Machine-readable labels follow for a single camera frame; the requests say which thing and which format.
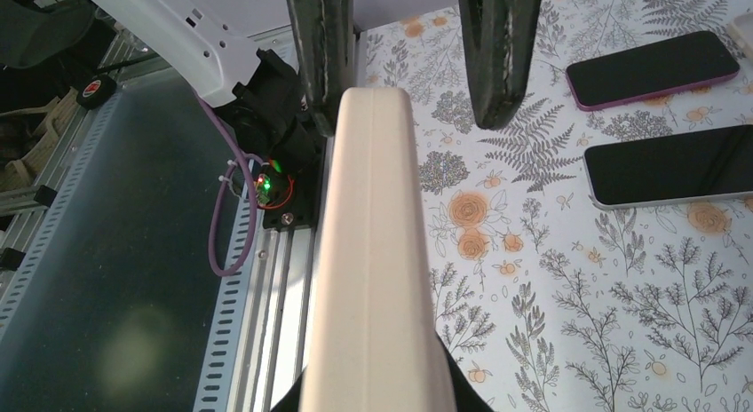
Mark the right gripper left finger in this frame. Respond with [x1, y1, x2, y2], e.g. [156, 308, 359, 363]
[271, 368, 306, 412]

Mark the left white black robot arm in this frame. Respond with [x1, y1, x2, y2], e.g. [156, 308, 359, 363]
[92, 0, 541, 181]

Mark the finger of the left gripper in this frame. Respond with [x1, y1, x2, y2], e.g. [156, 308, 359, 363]
[287, 0, 353, 137]
[458, 0, 542, 130]

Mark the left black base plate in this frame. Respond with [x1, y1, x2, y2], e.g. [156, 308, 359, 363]
[258, 131, 326, 231]

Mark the grey slotted cable duct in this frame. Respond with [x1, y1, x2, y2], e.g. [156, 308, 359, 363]
[193, 204, 263, 411]

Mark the aluminium rail frame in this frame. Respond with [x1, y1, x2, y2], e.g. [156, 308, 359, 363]
[234, 32, 366, 412]

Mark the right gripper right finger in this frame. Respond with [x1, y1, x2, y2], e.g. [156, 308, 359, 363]
[437, 337, 493, 412]

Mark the cased black phone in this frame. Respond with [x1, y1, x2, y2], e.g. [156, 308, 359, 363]
[583, 124, 752, 210]
[300, 88, 456, 411]

